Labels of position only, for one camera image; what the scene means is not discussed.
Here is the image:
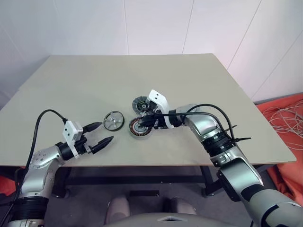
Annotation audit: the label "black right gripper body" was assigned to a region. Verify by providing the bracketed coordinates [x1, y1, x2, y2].
[143, 98, 170, 130]

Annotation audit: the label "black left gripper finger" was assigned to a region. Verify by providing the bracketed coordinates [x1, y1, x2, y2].
[83, 122, 103, 132]
[91, 136, 114, 154]

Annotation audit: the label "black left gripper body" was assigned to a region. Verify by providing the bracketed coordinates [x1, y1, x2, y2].
[76, 129, 93, 156]

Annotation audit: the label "silver motor housing copper windings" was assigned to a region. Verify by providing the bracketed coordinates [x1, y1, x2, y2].
[128, 117, 152, 140]

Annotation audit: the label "round silver motor lid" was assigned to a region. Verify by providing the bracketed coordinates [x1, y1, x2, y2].
[132, 96, 152, 117]

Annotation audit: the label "round metal disc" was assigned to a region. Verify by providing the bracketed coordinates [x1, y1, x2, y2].
[103, 110, 125, 131]

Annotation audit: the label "dark grey rounded shape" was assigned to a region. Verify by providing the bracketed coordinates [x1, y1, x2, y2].
[105, 195, 130, 223]
[163, 196, 197, 216]

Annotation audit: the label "orange fabric piece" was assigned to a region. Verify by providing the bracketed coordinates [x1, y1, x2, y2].
[0, 175, 22, 197]

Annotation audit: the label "grey curved robot torso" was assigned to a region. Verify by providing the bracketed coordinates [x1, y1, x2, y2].
[104, 211, 251, 227]

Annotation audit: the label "orange fabric cushion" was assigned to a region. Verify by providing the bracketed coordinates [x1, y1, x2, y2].
[257, 93, 303, 204]

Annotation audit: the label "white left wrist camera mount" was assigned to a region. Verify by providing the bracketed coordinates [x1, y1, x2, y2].
[62, 120, 83, 158]

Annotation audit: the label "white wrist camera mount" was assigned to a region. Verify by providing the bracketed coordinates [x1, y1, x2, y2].
[148, 89, 177, 130]
[62, 120, 83, 158]

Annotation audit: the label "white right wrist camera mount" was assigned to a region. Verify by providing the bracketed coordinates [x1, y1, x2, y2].
[148, 89, 177, 130]

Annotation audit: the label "black table frame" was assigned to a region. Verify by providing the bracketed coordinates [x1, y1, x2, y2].
[51, 163, 285, 199]

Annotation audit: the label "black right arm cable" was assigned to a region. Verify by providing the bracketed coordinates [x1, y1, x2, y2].
[151, 103, 237, 145]

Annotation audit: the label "black cable tie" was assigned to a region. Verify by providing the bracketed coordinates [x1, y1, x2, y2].
[222, 124, 251, 144]

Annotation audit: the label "white coiled cable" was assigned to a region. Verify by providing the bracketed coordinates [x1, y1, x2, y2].
[268, 99, 303, 149]

